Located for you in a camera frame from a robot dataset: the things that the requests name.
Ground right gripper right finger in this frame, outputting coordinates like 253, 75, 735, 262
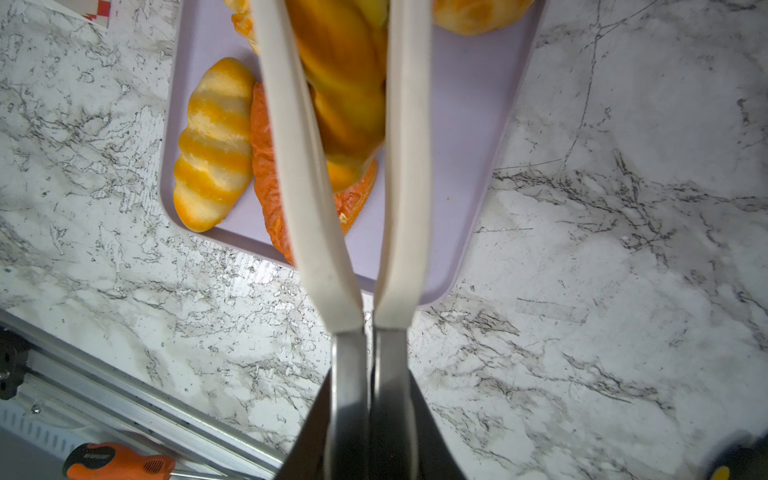
410, 373, 466, 480

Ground striped oval bread left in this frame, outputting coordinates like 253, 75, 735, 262
173, 57, 256, 232

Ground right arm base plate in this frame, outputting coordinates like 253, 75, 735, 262
0, 329, 31, 400

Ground aluminium front rail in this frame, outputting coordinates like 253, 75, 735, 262
1, 312, 284, 479

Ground twisted braided bread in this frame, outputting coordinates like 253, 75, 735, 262
224, 0, 259, 54

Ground orange handled screwdriver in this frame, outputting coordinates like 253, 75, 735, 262
62, 443, 242, 480

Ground white food tongs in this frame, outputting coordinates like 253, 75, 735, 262
251, 1, 433, 479

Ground lilac plastic tray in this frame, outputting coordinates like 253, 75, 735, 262
158, 1, 549, 305

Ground white floral paper bag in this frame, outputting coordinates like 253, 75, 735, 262
53, 0, 112, 28

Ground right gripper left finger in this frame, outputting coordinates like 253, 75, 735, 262
274, 372, 331, 480

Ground ring doughnut bread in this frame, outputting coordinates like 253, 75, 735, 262
432, 0, 534, 36

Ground long striped croissant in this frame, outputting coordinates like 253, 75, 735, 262
285, 0, 389, 192

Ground orange triangular pastry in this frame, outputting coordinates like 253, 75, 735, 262
250, 82, 378, 265

